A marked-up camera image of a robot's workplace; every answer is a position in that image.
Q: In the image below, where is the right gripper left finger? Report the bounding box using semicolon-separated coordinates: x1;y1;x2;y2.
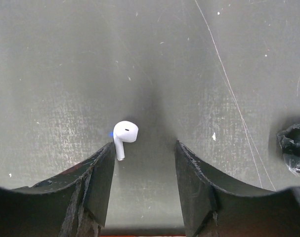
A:
0;142;115;237

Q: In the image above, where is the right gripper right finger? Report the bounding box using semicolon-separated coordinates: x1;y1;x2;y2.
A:
174;142;300;237

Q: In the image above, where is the white earbud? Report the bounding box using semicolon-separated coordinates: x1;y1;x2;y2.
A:
113;120;139;161

